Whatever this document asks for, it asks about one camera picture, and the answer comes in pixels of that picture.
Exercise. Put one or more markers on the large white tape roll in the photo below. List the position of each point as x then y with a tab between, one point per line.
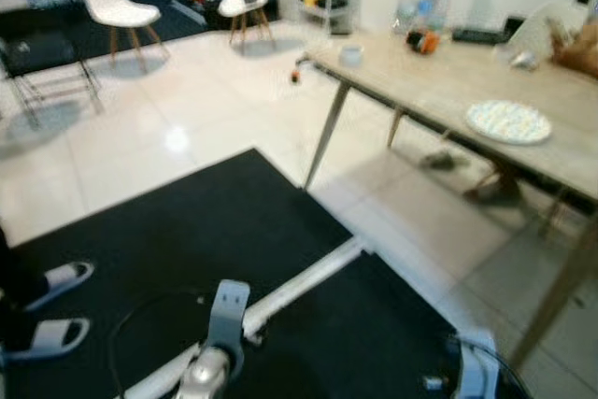
351	61

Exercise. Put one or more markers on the black handheld controller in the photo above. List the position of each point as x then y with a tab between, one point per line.
478	36

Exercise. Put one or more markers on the small teal-capped water bottle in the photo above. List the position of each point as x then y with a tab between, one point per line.
444	7

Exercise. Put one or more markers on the black floor carpet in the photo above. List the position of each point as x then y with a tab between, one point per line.
187	231

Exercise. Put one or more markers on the light wooden dining table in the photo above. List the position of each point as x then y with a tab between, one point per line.
448	81

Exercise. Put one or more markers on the small orange floor object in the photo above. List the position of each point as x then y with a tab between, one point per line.
297	72

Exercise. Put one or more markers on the dark floor slipper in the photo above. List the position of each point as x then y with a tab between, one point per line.
439	161

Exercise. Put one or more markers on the floral paper plate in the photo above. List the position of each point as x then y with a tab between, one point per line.
509	123

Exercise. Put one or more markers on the black metal frame chair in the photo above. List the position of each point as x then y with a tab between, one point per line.
37	44

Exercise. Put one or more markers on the crumpled silver wrapper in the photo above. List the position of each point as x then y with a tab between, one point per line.
523	60

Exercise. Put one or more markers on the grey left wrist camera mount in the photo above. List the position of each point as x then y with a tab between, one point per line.
229	315

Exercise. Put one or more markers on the person in white slippers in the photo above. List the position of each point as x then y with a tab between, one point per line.
56	334

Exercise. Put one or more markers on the white floor bar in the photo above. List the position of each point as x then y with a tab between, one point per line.
308	273

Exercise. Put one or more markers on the orange and black device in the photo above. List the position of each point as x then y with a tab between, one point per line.
425	42

